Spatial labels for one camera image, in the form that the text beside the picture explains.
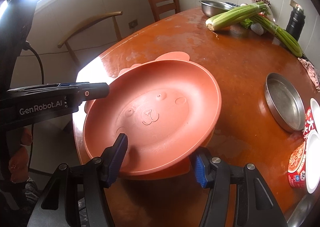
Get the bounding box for pink bear-face plastic plate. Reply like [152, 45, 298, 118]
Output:
[83, 51, 222, 180]

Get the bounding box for steel pan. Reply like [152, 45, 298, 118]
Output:
[264, 73, 305, 132]

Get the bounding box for white plastic plate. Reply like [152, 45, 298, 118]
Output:
[310, 98, 320, 133]

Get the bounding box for red instant noodle cup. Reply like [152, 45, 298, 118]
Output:
[287, 107, 315, 188]

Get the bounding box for curved-back wooden armchair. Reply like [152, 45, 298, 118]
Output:
[57, 11, 123, 68]

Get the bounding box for large celery bunch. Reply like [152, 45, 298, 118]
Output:
[205, 2, 268, 31]

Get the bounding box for steel mixing bowl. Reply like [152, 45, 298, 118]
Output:
[200, 0, 233, 17]

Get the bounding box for pink patterned cloth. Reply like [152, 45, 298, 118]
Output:
[298, 58, 320, 92]

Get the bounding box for black thermos bottle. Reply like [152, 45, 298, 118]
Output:
[285, 0, 305, 41]

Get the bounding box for bundled green celery stalks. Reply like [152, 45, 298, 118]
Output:
[251, 15, 303, 58]

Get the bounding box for black cable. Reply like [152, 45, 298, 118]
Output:
[22, 42, 45, 85]

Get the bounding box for wall power socket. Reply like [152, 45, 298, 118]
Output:
[128, 19, 138, 29]

